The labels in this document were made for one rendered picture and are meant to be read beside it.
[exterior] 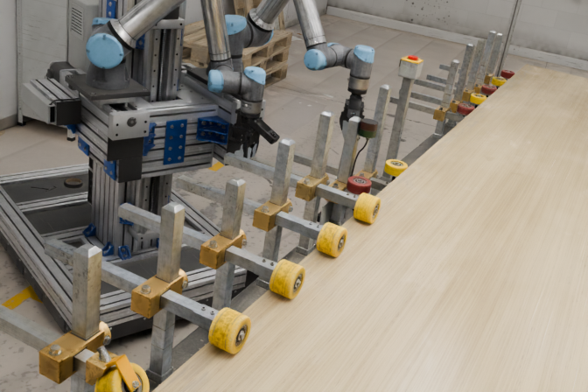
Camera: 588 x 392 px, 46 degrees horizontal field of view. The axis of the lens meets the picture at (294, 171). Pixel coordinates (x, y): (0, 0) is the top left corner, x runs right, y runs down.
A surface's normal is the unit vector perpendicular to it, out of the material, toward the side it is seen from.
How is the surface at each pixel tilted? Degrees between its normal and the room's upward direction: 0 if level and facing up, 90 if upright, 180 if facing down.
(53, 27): 90
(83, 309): 90
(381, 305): 0
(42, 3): 90
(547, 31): 90
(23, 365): 0
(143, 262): 0
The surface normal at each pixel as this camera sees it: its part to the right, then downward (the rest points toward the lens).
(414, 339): 0.14, -0.91
